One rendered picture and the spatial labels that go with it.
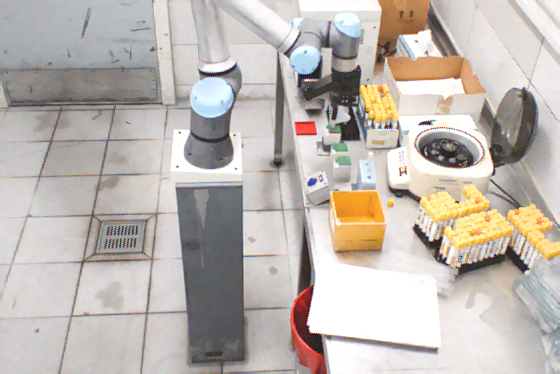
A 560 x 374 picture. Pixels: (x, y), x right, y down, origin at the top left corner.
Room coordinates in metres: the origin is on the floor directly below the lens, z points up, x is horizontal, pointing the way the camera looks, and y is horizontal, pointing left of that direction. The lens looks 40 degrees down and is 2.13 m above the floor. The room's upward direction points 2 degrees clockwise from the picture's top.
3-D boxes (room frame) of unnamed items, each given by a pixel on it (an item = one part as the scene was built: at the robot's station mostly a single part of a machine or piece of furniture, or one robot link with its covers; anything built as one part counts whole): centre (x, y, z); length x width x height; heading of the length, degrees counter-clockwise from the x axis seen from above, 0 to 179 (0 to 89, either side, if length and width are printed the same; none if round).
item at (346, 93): (1.69, -0.18, 1.11); 0.09 x 0.08 x 0.12; 94
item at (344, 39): (1.69, -0.16, 1.27); 0.09 x 0.08 x 0.11; 84
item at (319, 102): (1.99, -0.09, 0.92); 0.21 x 0.07 x 0.05; 6
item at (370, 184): (1.46, -0.24, 0.92); 0.10 x 0.07 x 0.10; 1
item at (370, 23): (2.19, -0.17, 1.03); 0.31 x 0.27 x 0.30; 6
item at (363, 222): (1.30, -0.21, 0.93); 0.13 x 0.13 x 0.10; 5
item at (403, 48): (2.27, -0.51, 0.94); 0.22 x 0.12 x 0.13; 10
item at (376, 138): (1.81, -0.30, 0.91); 0.20 x 0.10 x 0.07; 6
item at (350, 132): (1.83, -0.20, 0.93); 0.17 x 0.09 x 0.11; 6
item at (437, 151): (1.56, -0.49, 0.97); 0.15 x 0.15 x 0.07
